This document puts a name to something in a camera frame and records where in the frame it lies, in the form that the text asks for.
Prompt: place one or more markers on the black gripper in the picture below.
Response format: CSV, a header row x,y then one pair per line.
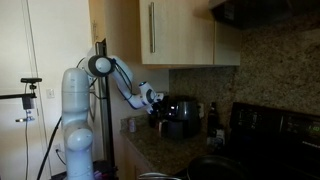
x,y
157,106

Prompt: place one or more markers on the black coffee maker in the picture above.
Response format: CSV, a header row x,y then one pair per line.
x,y
182,116
160,118

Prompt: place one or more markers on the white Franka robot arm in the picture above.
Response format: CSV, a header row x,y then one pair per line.
x,y
76,116

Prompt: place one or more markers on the silver travel mug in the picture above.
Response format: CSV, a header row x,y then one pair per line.
x,y
162,127

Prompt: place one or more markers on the small spice jar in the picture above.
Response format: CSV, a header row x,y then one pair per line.
x,y
132,125

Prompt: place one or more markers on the white backsplash outlet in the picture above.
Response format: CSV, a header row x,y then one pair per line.
x,y
201,110

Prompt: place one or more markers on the stainless steel refrigerator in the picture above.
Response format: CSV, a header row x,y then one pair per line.
x,y
106,126

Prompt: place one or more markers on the dark glass bottle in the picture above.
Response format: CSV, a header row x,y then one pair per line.
x,y
213,118

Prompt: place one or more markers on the wooden lower cabinet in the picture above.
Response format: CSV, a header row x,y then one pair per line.
x,y
131,160

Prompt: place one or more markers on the small white box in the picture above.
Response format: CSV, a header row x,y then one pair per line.
x,y
216,138

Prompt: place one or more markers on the silver pot lid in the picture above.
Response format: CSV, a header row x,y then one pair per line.
x,y
156,176

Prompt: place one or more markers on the light wooden upper cabinet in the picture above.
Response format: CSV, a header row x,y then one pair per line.
x,y
180,31

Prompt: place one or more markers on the black frying pan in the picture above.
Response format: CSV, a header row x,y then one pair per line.
x,y
216,168

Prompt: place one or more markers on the black kitchen stove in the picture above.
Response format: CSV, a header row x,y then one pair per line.
x,y
276,140

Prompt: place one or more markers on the black range hood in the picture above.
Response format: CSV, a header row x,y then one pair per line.
x,y
263,12

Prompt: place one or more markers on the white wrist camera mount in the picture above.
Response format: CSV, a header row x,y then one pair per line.
x,y
159,97

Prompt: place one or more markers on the white wall light switch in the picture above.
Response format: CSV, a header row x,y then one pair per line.
x,y
50,93

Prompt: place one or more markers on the white wall power outlet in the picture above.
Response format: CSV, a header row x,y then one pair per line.
x,y
58,148

